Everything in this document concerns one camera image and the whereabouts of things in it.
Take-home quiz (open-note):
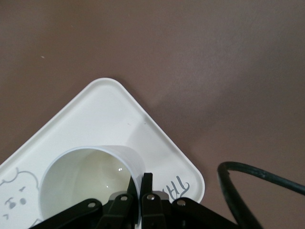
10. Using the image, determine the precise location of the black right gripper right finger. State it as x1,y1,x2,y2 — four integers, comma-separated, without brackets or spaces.
140,173,239,229

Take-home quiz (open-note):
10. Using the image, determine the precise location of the brown table cover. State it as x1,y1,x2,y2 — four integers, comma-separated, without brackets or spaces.
0,0,305,229

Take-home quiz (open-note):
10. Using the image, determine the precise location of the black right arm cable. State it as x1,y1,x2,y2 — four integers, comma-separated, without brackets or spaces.
217,161,305,229

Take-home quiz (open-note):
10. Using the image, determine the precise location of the white IKEA cup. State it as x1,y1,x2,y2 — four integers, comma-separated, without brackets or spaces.
39,145,146,229

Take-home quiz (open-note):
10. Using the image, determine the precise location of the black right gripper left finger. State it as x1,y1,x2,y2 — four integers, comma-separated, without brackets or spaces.
28,176,138,229

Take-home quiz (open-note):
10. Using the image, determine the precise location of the cream bear print tray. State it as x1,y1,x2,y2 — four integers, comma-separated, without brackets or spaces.
0,77,205,229

